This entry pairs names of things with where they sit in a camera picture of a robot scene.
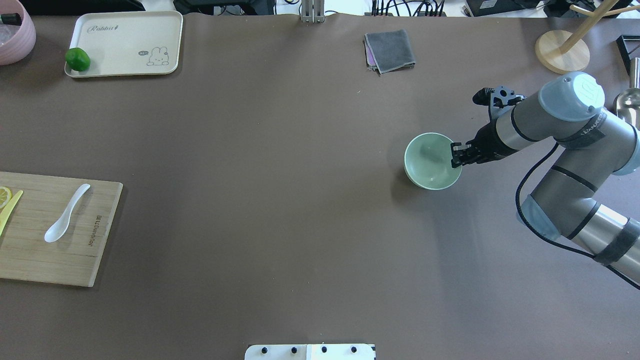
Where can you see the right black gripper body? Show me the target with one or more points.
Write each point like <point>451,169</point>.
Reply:
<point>489,142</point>

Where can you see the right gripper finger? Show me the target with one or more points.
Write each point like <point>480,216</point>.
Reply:
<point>458,147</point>
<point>462,159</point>

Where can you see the mint green bowl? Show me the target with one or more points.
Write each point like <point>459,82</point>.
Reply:
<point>427,162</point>

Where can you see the white ceramic spoon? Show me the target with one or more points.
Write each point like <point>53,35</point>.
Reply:
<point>60,227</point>

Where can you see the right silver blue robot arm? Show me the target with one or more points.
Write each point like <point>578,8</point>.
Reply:
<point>555,198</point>

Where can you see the pink bowl of ice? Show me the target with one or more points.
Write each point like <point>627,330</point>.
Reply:
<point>17,41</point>

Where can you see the wooden mug tree stand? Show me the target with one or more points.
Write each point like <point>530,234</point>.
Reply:
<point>562,51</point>

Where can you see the grey folded cloth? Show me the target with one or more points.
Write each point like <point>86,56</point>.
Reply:
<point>388,51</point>

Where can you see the metal scoop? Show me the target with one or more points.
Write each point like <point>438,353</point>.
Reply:
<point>627,103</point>

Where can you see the cream rabbit tray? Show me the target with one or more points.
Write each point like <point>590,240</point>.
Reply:
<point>128,43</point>

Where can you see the green lime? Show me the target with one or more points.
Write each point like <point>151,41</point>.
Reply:
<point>77,59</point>

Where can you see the bamboo cutting board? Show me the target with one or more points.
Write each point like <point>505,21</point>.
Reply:
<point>75,258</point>

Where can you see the left lemon slice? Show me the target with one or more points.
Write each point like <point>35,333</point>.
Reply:
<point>5,196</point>

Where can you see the yellow plastic knife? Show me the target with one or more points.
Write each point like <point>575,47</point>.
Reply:
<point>8,209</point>

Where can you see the steel muddler black tip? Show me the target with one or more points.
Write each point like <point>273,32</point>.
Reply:
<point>11,19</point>

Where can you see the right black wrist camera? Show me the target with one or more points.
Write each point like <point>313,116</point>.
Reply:
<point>497,100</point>

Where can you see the aluminium frame post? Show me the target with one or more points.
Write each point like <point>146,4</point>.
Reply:
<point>312,11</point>

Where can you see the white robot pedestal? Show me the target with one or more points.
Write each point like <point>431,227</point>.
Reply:
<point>316,351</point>

